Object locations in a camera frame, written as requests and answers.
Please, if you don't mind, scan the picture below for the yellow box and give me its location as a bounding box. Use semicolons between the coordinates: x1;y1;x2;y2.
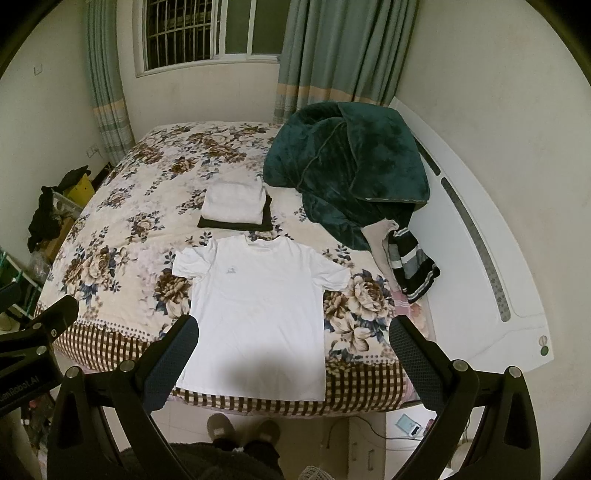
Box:
65;174;95;208

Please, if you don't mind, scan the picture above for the right grey slipper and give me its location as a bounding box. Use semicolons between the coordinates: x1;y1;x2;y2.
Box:
250;419;280;447

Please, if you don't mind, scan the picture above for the beige garment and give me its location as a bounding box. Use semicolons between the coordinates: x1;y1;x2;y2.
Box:
361;219;399;287

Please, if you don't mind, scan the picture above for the barred window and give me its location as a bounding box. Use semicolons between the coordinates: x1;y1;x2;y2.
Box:
132;0;290;77

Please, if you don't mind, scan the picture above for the white bed headboard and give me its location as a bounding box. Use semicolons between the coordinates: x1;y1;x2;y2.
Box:
392;99;554;372

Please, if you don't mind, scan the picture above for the folded white garment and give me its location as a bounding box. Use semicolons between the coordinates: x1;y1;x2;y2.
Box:
201;180;266;224

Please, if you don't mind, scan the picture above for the white t-shirt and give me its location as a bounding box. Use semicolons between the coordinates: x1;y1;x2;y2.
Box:
172;235;351;401

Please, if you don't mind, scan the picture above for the smartphone on floor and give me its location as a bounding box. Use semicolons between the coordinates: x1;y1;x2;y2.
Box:
396;414;423;438

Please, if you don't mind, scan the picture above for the right green curtain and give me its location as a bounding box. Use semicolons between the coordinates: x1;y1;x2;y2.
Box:
273;0;420;123

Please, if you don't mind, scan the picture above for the white bedside cabinet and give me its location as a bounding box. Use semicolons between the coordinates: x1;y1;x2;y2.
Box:
348;413;387;480

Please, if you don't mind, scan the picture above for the black charging cable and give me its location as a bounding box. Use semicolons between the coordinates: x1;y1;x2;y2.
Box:
324;412;438;451

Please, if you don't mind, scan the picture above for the black clothes pile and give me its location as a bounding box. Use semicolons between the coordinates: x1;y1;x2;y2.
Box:
27;166;90;253

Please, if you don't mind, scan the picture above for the dark green plush blanket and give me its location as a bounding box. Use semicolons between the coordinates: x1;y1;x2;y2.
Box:
263;101;430;250

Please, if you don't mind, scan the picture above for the folded black garment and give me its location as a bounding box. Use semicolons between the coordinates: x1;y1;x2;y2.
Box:
197;195;273;232

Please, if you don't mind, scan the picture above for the green curtain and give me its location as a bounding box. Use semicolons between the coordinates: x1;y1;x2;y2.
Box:
273;0;420;123
83;0;135;165

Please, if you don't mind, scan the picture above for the left green curtain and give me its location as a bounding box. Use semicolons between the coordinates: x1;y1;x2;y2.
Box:
83;0;135;165

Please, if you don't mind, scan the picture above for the black white striped garment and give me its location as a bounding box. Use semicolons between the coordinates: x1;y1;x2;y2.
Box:
385;228;441;303

